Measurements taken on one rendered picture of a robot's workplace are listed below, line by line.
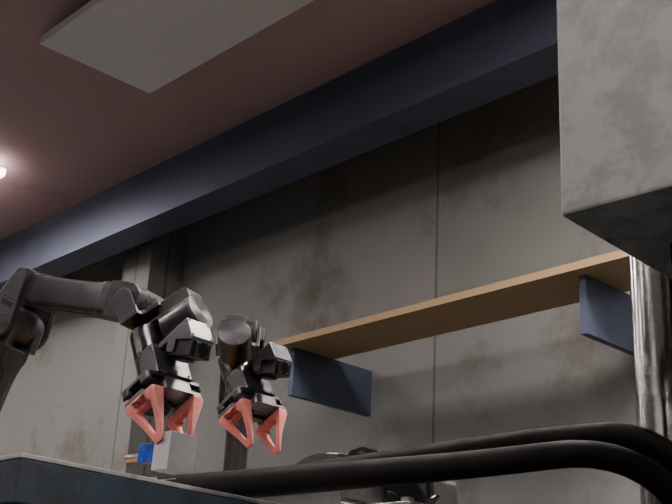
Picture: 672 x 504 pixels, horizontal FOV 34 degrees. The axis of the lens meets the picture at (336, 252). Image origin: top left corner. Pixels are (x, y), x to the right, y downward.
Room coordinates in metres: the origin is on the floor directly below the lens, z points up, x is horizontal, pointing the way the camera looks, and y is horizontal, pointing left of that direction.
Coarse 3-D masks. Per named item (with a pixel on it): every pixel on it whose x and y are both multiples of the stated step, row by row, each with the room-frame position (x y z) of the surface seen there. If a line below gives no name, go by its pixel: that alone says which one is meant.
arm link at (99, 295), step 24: (24, 288) 1.70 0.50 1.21; (48, 288) 1.69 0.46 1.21; (72, 288) 1.67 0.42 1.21; (96, 288) 1.64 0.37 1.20; (120, 288) 1.61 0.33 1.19; (0, 312) 1.72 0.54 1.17; (48, 312) 1.75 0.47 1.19; (72, 312) 1.69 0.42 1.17; (96, 312) 1.64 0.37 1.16; (0, 336) 1.72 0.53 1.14
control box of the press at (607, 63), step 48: (576, 0) 0.94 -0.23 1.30; (624, 0) 0.91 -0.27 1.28; (576, 48) 0.95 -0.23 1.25; (624, 48) 0.91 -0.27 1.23; (576, 96) 0.95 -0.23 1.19; (624, 96) 0.91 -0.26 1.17; (576, 144) 0.95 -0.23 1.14; (624, 144) 0.91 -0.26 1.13; (576, 192) 0.95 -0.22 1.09; (624, 192) 0.91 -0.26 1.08; (624, 240) 1.01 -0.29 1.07
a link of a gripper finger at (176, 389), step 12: (168, 384) 1.55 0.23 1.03; (180, 384) 1.57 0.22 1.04; (168, 396) 1.57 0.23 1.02; (180, 396) 1.58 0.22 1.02; (192, 396) 1.58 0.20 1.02; (180, 408) 1.60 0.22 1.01; (192, 408) 1.58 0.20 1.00; (168, 420) 1.62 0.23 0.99; (180, 420) 1.61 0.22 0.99; (192, 420) 1.58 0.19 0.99; (192, 432) 1.58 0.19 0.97
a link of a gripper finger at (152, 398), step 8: (152, 384) 1.53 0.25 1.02; (144, 392) 1.54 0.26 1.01; (152, 392) 1.53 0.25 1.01; (160, 392) 1.54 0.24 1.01; (136, 400) 1.55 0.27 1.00; (144, 400) 1.55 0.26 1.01; (152, 400) 1.53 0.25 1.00; (160, 400) 1.53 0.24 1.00; (128, 408) 1.56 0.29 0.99; (136, 408) 1.56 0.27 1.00; (144, 408) 1.56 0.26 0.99; (152, 408) 1.59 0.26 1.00; (160, 408) 1.53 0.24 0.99; (168, 408) 1.61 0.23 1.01; (136, 416) 1.56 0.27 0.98; (152, 416) 1.61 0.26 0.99; (160, 416) 1.53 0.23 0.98; (144, 424) 1.55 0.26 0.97; (160, 424) 1.53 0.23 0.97; (152, 432) 1.54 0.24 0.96; (160, 432) 1.53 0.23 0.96; (152, 440) 1.55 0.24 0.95; (160, 440) 1.54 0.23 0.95
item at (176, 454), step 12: (168, 432) 1.53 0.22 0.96; (180, 432) 1.54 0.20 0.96; (144, 444) 1.57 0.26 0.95; (156, 444) 1.55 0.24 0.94; (168, 444) 1.53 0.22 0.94; (180, 444) 1.54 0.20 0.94; (192, 444) 1.55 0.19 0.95; (132, 456) 1.61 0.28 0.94; (144, 456) 1.57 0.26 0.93; (156, 456) 1.54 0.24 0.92; (168, 456) 1.53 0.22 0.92; (180, 456) 1.54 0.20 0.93; (192, 456) 1.56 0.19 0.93; (156, 468) 1.54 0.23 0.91; (168, 468) 1.53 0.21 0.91; (180, 468) 1.54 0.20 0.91; (192, 468) 1.56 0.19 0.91
